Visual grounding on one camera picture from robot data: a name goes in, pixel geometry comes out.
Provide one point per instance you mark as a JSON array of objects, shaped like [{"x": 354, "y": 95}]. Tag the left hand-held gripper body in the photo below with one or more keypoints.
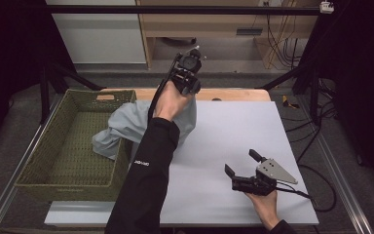
[{"x": 188, "y": 73}]

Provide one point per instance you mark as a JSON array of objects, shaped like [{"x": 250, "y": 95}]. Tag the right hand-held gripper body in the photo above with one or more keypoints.
[{"x": 262, "y": 178}]

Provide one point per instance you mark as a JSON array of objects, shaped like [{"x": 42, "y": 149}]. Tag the grey cloth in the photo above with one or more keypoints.
[{"x": 126, "y": 128}]

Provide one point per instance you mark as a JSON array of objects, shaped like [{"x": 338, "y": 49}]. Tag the green woven basket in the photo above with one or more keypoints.
[{"x": 74, "y": 146}]

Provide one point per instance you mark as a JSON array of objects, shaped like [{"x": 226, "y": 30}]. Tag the person's right hand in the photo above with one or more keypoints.
[{"x": 265, "y": 205}]

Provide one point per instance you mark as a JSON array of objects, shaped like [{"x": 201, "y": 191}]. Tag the person's left hand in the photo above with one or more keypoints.
[{"x": 168, "y": 103}]

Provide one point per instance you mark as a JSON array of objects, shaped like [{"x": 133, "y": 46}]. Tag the white table mat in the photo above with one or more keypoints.
[{"x": 227, "y": 136}]

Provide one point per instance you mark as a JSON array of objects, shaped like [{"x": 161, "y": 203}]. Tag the wooden desk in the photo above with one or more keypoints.
[{"x": 207, "y": 29}]

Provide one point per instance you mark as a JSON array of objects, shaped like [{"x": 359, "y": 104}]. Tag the wooden table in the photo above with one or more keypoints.
[{"x": 233, "y": 95}]

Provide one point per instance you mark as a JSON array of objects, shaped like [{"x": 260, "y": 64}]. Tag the yellow and black tool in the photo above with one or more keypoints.
[{"x": 287, "y": 102}]

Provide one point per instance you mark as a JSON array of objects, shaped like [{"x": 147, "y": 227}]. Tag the black crossbar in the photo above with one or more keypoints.
[{"x": 175, "y": 9}]

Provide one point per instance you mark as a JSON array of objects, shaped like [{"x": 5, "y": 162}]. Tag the black stand legs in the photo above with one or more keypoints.
[
  {"x": 58, "y": 81},
  {"x": 305, "y": 81}
]

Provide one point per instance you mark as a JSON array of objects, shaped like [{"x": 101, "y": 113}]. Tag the white cabinet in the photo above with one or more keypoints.
[{"x": 100, "y": 35}]

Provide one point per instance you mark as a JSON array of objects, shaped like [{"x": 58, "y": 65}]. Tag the white clamp device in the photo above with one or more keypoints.
[{"x": 326, "y": 7}]

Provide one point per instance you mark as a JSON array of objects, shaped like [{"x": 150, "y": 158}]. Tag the aluminium frame rail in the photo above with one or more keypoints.
[
  {"x": 16, "y": 175},
  {"x": 341, "y": 175}
]

